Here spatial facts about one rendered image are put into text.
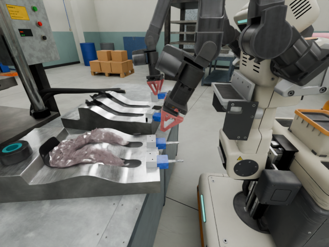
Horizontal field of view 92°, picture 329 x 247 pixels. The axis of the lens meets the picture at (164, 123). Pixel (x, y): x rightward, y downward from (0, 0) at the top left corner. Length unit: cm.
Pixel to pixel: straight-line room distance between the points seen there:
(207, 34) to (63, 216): 60
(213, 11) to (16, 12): 118
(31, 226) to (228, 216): 97
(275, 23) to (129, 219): 58
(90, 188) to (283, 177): 71
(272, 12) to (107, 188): 59
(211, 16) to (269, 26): 12
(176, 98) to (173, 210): 115
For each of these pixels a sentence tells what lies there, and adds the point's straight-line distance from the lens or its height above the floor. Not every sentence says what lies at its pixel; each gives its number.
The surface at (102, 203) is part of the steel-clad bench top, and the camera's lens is 57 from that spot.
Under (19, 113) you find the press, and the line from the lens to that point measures 143.
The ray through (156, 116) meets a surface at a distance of 76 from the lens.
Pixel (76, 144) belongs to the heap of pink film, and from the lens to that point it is 67.
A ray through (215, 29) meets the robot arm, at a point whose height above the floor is 126.
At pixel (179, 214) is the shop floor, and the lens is 146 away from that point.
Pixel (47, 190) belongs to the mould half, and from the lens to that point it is 62.
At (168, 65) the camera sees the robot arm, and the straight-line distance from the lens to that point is 43.
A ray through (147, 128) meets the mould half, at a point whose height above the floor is 86.
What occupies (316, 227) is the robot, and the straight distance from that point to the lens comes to 94.
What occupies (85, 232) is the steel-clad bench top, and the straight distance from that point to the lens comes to 54.
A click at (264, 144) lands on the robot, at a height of 86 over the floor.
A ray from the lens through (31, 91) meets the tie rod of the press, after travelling 122.
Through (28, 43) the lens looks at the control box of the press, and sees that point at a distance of 139.
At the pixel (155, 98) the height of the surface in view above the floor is 95.
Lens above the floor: 125
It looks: 30 degrees down
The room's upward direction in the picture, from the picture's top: straight up
